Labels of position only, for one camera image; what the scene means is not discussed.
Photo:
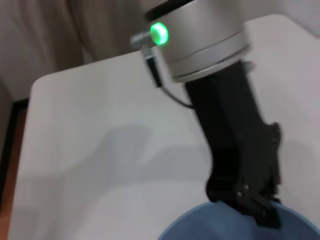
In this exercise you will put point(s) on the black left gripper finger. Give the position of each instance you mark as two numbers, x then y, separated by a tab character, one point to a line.
257	207

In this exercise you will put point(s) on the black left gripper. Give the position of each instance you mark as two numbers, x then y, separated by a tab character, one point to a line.
232	130

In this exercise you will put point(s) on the blue ceramic bowl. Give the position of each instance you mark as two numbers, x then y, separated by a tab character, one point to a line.
225	225

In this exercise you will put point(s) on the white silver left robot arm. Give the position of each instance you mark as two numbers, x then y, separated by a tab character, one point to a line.
200	37

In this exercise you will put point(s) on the beige curtain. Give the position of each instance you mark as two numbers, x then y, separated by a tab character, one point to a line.
62	32

